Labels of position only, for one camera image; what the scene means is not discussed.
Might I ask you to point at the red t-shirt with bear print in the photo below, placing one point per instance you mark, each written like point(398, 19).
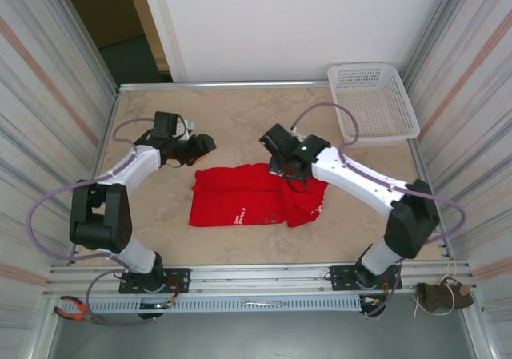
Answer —
point(240, 199)

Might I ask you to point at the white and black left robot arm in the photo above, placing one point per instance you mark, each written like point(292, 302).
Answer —
point(104, 219)

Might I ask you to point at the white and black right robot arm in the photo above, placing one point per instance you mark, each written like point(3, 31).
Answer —
point(360, 179)

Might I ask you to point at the white perforated plastic basket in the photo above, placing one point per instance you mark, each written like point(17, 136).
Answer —
point(384, 107)

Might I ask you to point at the aluminium table edge bar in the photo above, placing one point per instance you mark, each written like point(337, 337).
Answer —
point(240, 84)

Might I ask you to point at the small circuit board green light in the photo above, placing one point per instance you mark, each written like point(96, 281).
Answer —
point(156, 305)

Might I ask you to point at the small silver wrench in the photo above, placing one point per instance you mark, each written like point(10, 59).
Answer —
point(264, 303)

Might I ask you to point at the white door frame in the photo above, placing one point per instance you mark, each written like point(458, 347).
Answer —
point(166, 35)

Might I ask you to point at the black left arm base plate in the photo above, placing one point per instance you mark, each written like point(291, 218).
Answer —
point(180, 279)

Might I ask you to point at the aluminium mounting rail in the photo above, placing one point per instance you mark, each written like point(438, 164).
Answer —
point(260, 275)

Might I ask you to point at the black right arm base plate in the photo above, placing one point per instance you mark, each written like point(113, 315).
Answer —
point(340, 279)

